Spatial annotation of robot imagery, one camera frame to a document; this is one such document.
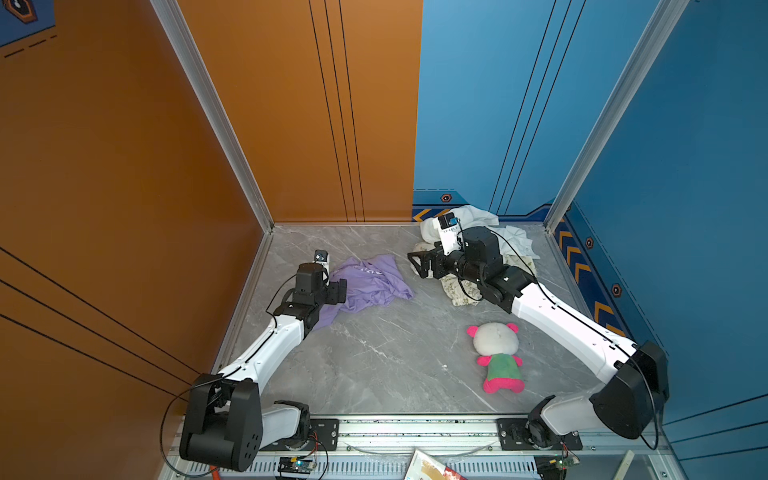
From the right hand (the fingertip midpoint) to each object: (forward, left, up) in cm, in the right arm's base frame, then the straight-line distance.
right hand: (420, 249), depth 76 cm
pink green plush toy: (-15, -22, -23) cm, 35 cm away
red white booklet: (-44, +1, -24) cm, 50 cm away
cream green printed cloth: (-14, -9, -1) cm, 17 cm away
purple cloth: (+5, +15, -22) cm, 27 cm away
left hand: (+2, +27, -14) cm, 30 cm away
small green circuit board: (-43, +31, -29) cm, 60 cm away
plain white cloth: (+22, -35, -21) cm, 47 cm away
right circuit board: (-43, -31, -30) cm, 61 cm away
